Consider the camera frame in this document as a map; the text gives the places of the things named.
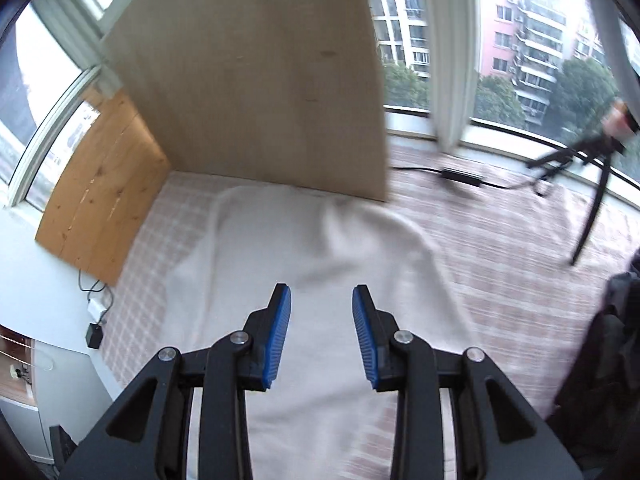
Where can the white window frame post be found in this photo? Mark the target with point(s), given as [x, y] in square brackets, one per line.
[450, 50]

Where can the dark clothing pile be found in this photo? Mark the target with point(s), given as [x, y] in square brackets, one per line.
[607, 360]

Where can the white cloth garment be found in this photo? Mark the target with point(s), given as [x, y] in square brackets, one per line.
[320, 280]

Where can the white bedside cabinet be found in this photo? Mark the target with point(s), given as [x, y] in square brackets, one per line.
[45, 400]

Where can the black plug adapter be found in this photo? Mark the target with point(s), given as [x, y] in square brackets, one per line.
[93, 336]

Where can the light wooden board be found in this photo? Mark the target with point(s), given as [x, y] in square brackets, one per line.
[260, 70]

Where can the orange wooden headboard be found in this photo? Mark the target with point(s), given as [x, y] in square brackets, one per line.
[100, 180]

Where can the black tripod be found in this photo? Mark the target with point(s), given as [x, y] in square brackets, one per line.
[585, 170]

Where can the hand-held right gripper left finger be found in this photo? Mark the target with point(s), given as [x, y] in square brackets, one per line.
[280, 330]

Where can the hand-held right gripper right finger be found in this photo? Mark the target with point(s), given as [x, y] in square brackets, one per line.
[364, 332]

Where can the pink plaid bed sheet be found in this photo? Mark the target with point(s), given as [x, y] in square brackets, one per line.
[500, 240]

